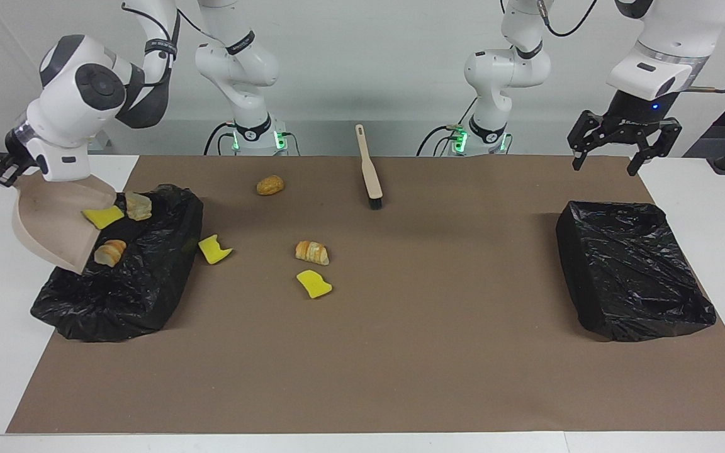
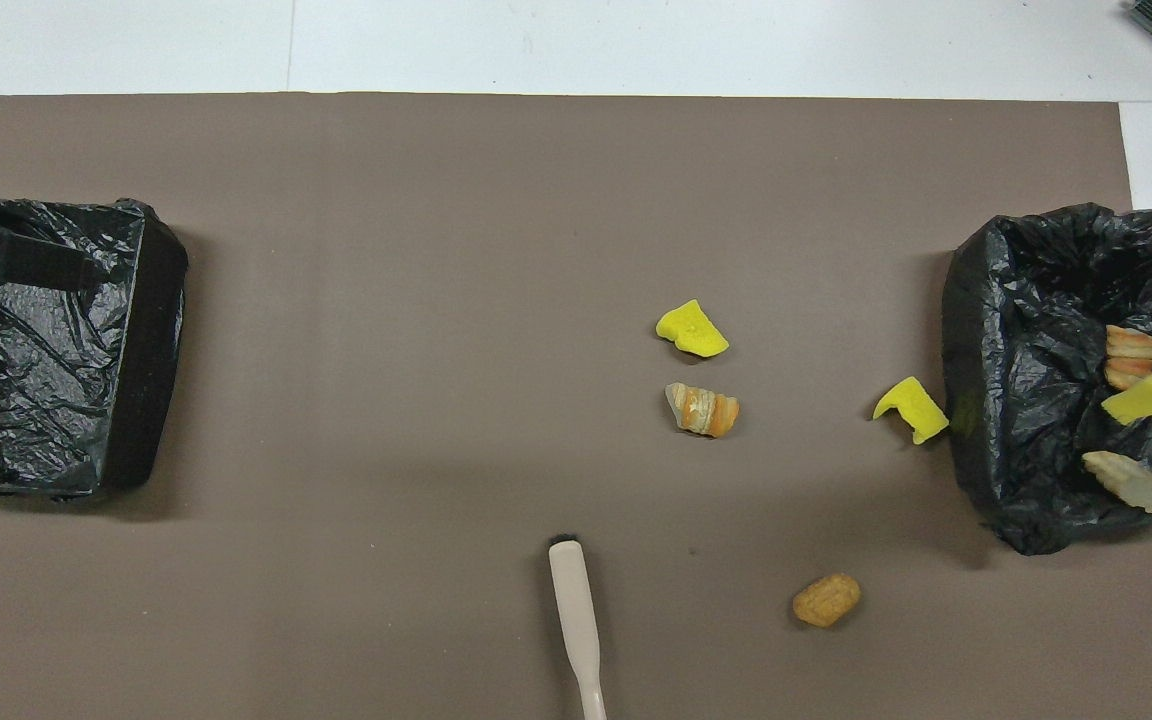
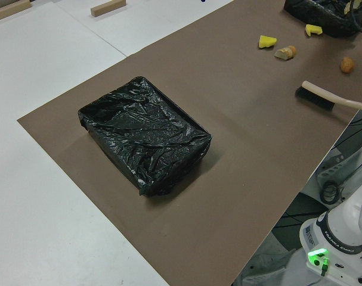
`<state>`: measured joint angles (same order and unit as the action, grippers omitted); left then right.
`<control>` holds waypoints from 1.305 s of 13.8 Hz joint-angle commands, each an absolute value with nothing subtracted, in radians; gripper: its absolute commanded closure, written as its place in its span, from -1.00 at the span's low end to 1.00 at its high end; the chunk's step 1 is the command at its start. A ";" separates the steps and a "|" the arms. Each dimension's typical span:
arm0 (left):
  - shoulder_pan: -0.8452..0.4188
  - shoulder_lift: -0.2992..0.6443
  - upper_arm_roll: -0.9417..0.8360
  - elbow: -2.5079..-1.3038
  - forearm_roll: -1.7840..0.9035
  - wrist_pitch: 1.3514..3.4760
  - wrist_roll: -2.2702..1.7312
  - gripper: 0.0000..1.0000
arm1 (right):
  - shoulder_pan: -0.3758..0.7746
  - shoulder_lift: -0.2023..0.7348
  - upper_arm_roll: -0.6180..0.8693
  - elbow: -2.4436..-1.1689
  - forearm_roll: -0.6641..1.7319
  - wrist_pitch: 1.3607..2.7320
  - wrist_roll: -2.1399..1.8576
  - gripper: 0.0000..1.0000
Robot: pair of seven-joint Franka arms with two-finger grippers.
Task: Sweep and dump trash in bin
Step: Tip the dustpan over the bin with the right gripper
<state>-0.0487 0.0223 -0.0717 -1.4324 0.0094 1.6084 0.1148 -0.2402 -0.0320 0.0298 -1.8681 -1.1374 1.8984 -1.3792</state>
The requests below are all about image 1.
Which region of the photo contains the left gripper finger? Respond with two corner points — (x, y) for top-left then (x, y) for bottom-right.
(567, 111), (605, 172)
(626, 118), (683, 177)

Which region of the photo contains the beige plastic dustpan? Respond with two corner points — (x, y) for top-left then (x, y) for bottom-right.
(0, 135), (116, 275)

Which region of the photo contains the pale flaky pastry piece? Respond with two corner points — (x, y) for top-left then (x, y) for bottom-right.
(125, 192), (153, 221)

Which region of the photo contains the golden croissant toy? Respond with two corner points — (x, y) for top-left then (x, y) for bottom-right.
(295, 240), (330, 266)
(94, 239), (128, 266)

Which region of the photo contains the notched yellow sponge piece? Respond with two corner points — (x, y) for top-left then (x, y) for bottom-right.
(198, 234), (233, 265)

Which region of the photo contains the beige hand brush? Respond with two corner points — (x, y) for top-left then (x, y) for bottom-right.
(355, 124), (384, 210)

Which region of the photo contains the yellow sponge with green backing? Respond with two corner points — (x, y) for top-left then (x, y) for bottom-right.
(296, 269), (333, 299)

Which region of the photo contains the boxy black bag bin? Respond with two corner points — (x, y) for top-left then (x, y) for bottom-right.
(556, 201), (717, 342)

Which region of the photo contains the crumpled black bag bin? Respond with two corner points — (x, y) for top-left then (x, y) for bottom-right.
(30, 184), (204, 343)

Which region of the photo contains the brown table mat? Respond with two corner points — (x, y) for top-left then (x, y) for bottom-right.
(7, 155), (725, 433)

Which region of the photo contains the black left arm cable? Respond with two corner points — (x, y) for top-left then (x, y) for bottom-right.
(537, 0), (725, 95)

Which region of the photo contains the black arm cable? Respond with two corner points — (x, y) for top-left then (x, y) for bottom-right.
(537, 0), (725, 95)
(121, 2), (212, 89)

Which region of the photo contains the black base cable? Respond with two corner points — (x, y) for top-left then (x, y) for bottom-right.
(204, 121), (237, 156)
(416, 125), (461, 156)

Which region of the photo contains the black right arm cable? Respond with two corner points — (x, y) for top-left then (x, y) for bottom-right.
(121, 2), (212, 89)

